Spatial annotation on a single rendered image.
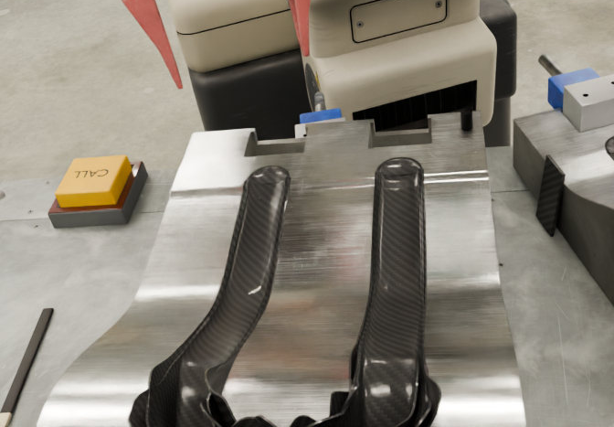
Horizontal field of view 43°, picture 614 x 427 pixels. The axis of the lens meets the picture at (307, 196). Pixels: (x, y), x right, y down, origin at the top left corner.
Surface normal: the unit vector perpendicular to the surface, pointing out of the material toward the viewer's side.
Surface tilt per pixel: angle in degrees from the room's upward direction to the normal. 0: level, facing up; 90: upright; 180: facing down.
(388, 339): 28
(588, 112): 90
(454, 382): 10
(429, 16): 98
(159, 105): 0
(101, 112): 0
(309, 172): 0
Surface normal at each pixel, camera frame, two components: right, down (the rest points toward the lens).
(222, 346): -0.14, -0.97
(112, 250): -0.16, -0.77
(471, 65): 0.25, 0.68
